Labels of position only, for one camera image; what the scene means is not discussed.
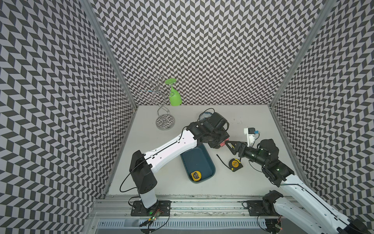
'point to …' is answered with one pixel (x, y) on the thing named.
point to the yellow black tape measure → (234, 164)
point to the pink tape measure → (223, 144)
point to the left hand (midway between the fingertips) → (226, 139)
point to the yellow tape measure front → (196, 175)
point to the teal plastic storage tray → (198, 158)
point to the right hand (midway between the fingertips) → (227, 145)
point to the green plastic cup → (175, 99)
